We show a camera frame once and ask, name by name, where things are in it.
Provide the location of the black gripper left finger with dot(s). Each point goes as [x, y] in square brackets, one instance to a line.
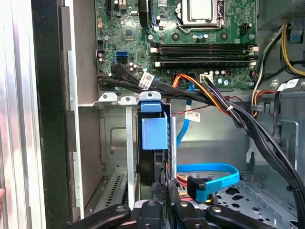
[150, 217]

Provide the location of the grey power supply unit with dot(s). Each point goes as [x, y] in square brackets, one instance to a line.
[274, 12]

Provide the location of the CPU socket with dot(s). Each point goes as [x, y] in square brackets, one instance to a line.
[183, 22]

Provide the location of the black RAM slot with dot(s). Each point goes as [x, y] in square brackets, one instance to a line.
[202, 64]
[202, 51]
[202, 58]
[202, 45]

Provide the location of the green motherboard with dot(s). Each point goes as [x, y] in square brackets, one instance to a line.
[166, 35]

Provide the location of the silver disk bay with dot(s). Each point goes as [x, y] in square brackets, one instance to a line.
[114, 133]

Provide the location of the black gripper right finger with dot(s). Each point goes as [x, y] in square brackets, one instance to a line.
[186, 217]

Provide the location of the hard disk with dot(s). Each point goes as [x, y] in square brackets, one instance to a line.
[153, 133]

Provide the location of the silver CPU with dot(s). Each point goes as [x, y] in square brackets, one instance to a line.
[200, 9]

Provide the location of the black PC case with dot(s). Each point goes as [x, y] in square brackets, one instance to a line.
[50, 119]

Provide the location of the grey drive cage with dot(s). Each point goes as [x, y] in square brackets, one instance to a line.
[286, 133]

